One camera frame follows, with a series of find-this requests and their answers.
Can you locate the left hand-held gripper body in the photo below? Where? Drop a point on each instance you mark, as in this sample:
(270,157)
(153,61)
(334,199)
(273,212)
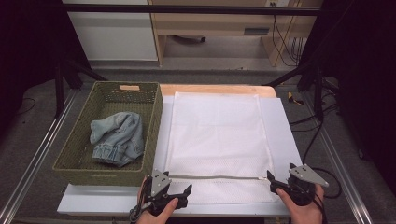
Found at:
(160,182)

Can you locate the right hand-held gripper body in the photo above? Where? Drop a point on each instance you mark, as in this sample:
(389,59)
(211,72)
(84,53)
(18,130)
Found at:
(306,174)

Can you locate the light blue denim jeans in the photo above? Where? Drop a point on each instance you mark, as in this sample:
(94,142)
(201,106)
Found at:
(118,133)

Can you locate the white mesh laundry bag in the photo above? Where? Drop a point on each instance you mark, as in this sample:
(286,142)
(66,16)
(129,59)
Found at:
(218,133)

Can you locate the green woven basket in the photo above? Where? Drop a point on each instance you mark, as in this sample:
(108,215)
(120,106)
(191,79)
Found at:
(109,105)

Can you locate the person's left hand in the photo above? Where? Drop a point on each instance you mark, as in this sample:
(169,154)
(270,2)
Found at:
(162,216)

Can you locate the person's right hand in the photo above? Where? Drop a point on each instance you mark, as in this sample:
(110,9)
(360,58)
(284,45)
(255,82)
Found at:
(299,214)

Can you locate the white board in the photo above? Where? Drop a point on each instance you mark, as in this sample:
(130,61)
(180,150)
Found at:
(286,130)

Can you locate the yellow and black tool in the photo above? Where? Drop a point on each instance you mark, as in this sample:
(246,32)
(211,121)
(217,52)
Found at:
(293,99)

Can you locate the black metal stand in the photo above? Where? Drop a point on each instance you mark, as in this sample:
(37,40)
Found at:
(317,84)
(59,87)

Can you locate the black curtain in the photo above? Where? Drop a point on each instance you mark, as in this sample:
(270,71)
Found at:
(28,46)
(364,77)

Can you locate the black chair base leg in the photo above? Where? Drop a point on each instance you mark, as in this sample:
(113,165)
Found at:
(190,39)

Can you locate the white cabinet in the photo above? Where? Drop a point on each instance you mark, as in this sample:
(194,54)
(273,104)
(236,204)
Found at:
(115,37)

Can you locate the light wooden desk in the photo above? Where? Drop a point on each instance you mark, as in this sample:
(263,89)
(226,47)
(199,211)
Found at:
(214,25)

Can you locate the aluminium rail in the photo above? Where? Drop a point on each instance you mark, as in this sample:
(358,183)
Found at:
(34,161)
(342,177)

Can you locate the white wall socket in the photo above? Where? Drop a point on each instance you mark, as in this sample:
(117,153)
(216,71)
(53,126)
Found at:
(277,3)

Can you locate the black horizontal frame bar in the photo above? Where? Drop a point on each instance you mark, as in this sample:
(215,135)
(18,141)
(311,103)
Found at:
(186,9)

